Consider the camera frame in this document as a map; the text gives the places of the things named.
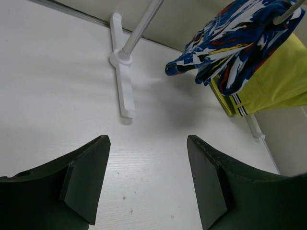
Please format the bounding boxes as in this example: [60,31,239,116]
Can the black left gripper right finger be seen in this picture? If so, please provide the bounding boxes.
[187,135,307,230]

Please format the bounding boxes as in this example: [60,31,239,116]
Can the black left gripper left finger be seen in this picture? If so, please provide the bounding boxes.
[0,135,111,230]

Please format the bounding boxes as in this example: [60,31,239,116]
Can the blue patterned trousers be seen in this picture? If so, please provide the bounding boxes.
[165,0,306,96]

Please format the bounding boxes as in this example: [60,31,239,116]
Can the grey metal trouser hanger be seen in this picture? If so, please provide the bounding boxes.
[273,0,306,25]

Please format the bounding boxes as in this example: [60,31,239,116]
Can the yellow folded shorts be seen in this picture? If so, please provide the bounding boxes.
[210,34,307,117]

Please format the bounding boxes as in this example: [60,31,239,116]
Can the white clothes rack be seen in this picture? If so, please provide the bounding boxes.
[109,0,267,144]

